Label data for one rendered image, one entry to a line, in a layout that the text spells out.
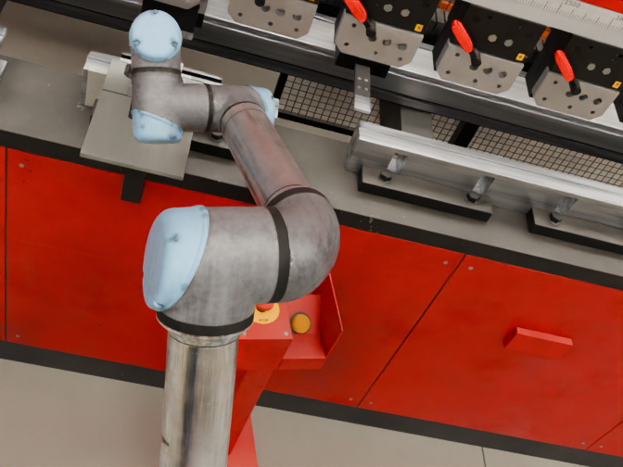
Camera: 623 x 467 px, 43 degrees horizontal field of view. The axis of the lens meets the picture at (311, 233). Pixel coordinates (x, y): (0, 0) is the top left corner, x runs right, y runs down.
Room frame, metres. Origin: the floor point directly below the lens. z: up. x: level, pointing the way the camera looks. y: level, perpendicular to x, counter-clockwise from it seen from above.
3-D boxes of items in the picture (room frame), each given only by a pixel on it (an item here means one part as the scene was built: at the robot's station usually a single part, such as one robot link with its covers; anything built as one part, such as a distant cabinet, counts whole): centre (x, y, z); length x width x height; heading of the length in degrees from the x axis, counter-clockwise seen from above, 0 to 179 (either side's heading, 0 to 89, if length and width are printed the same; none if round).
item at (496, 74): (1.34, -0.14, 1.26); 0.15 x 0.09 x 0.17; 106
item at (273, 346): (0.95, -0.01, 0.75); 0.20 x 0.16 x 0.18; 119
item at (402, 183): (1.30, -0.19, 0.89); 0.30 x 0.05 x 0.03; 106
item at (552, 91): (1.40, -0.34, 1.26); 0.15 x 0.09 x 0.17; 106
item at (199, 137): (1.14, 0.36, 0.89); 0.30 x 0.05 x 0.03; 106
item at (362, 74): (1.45, 0.05, 1.01); 0.26 x 0.12 x 0.05; 16
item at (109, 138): (1.04, 0.37, 1.00); 0.26 x 0.18 x 0.01; 16
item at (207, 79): (1.19, 0.39, 0.98); 0.20 x 0.03 x 0.03; 106
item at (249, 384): (0.95, -0.01, 0.39); 0.06 x 0.06 x 0.54; 29
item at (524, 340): (1.31, -0.62, 0.58); 0.15 x 0.02 x 0.07; 106
